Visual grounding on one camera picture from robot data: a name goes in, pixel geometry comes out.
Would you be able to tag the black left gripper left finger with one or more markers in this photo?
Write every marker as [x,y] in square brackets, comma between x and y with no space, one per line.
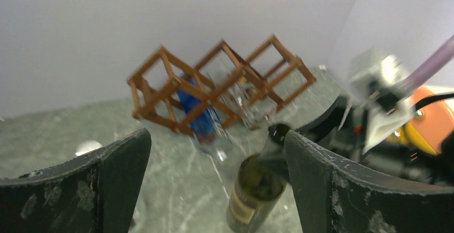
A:
[94,192]

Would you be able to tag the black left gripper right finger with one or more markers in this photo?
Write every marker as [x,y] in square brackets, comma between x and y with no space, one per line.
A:
[335,194]

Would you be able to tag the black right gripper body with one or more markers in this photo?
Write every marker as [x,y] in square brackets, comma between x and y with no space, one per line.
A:
[340,129]

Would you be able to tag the green bottle silver neck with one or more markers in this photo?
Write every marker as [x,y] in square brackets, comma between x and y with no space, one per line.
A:
[261,180]

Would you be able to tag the blue square glass bottle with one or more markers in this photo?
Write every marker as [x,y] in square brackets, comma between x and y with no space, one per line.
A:
[211,136]

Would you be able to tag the clear glass jar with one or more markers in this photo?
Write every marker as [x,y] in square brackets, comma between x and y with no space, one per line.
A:
[236,97]

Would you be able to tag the clear whisky bottle black label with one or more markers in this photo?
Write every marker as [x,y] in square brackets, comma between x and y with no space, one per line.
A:
[259,114]

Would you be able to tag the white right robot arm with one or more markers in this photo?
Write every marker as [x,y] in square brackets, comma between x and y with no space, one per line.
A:
[420,151]

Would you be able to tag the clear bottle white cap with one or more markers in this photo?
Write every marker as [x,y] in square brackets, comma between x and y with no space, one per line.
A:
[87,146]

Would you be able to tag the brown wooden wine rack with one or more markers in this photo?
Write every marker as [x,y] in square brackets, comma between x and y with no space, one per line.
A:
[157,105]

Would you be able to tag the white cone lampshade orange inside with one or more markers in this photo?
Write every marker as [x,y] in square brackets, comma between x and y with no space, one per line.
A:
[428,128]

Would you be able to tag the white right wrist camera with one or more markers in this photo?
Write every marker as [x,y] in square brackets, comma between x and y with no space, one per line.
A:
[375,79]

